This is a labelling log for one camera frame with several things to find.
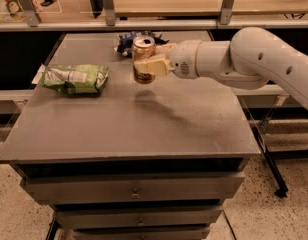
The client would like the green chip bag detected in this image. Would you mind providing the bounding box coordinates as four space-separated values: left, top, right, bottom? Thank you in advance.
37 64 109 95

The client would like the top drawer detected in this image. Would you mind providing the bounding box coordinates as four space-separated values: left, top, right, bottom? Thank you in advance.
23 172 244 205

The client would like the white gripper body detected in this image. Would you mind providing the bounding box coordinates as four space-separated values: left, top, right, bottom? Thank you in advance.
170 40 202 79

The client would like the small black object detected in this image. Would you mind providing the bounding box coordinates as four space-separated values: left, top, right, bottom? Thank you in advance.
40 0 56 7

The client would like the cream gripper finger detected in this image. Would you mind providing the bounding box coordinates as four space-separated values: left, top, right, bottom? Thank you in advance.
156 43 176 56
134 54 174 76

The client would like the drawer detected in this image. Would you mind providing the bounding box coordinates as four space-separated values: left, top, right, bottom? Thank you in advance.
55 205 222 229
23 172 244 205
73 225 210 240

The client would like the wooden shelf with brackets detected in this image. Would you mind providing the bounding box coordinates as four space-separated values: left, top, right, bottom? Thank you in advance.
0 0 308 32

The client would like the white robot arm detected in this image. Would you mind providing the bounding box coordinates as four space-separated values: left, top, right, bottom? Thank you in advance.
134 27 308 110

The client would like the orange La Croix can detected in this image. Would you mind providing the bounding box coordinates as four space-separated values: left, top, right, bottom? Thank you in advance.
132 35 156 84

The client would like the middle drawer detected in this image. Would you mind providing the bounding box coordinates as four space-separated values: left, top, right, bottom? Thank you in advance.
55 205 222 229

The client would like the bottom drawer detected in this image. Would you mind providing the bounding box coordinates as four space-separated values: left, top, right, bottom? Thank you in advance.
73 225 210 240

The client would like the blue chip bag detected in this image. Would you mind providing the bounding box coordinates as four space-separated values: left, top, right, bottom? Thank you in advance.
114 31 168 58

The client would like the grey drawer cabinet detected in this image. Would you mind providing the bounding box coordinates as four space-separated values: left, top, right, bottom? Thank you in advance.
0 30 262 240

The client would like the black metal leg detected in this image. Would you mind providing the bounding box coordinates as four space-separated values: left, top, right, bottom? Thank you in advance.
251 126 288 198

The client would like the orange snack package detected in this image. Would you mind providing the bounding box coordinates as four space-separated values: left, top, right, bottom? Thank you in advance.
0 0 25 22

